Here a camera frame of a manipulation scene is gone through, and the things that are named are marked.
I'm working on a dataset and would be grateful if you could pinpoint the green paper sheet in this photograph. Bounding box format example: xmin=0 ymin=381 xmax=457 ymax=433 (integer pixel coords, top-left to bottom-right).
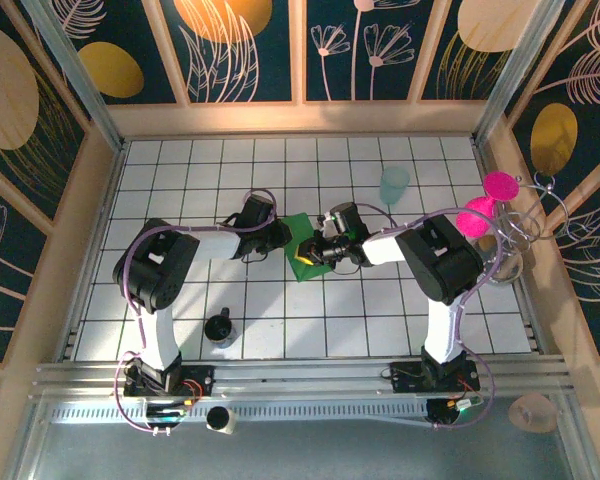
xmin=281 ymin=212 xmax=334 ymax=285

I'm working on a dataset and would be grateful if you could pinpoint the translucent teal cup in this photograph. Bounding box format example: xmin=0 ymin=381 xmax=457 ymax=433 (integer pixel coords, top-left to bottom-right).
xmin=379 ymin=167 xmax=411 ymax=206

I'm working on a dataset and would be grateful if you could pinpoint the black mug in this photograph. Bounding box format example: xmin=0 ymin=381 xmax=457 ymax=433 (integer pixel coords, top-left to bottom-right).
xmin=203 ymin=307 xmax=237 ymax=350

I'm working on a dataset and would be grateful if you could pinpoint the round pink felt disc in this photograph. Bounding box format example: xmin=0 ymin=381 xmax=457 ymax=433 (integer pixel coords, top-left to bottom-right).
xmin=483 ymin=171 xmax=520 ymax=202

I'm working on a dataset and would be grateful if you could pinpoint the black and white cylinder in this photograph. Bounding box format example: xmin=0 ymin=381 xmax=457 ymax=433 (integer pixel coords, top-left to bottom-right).
xmin=205 ymin=405 xmax=239 ymax=435

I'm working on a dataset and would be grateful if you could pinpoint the small electronics board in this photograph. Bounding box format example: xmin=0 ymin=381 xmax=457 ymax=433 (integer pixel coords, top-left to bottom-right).
xmin=144 ymin=397 xmax=194 ymax=427

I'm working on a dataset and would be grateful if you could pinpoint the round wooden disc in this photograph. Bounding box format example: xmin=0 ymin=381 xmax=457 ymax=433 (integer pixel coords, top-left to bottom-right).
xmin=508 ymin=392 xmax=559 ymax=434

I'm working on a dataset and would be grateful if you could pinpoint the aluminium mounting rail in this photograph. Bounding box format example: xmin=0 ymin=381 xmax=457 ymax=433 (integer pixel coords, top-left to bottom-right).
xmin=29 ymin=355 xmax=576 ymax=401

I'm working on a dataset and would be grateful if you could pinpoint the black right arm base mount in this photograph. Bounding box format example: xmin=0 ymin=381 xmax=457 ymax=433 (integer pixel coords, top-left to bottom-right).
xmin=388 ymin=360 xmax=481 ymax=394

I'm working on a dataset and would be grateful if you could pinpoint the slotted grey cable duct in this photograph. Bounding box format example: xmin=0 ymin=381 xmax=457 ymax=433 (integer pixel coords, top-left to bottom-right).
xmin=49 ymin=403 xmax=431 ymax=425

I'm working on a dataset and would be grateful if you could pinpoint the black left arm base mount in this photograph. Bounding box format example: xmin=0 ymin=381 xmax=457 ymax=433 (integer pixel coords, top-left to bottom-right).
xmin=123 ymin=364 xmax=216 ymax=399

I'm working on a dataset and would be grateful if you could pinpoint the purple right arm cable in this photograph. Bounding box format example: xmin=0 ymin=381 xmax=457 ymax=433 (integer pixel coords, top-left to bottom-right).
xmin=354 ymin=202 xmax=506 ymax=432

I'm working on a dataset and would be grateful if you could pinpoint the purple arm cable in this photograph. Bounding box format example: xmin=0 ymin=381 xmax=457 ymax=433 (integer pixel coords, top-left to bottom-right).
xmin=113 ymin=188 xmax=281 ymax=437
xmin=354 ymin=202 xmax=506 ymax=432

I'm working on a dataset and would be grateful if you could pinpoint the silver wire stand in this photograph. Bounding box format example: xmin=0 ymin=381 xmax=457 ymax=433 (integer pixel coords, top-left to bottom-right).
xmin=489 ymin=172 xmax=574 ymax=261

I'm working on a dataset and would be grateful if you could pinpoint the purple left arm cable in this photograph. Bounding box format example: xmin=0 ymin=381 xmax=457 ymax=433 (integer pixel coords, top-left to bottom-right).
xmin=113 ymin=188 xmax=281 ymax=437

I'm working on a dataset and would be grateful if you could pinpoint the aluminium frame post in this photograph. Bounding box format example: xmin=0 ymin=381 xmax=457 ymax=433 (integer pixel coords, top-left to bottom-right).
xmin=19 ymin=0 xmax=129 ymax=154
xmin=472 ymin=0 xmax=566 ymax=144

